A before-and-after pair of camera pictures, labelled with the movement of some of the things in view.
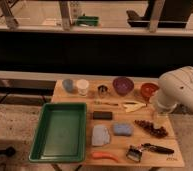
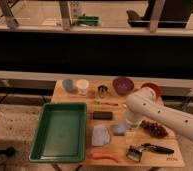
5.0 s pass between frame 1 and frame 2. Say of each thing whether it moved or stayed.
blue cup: stayed
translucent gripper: moved
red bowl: stayed
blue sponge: stayed
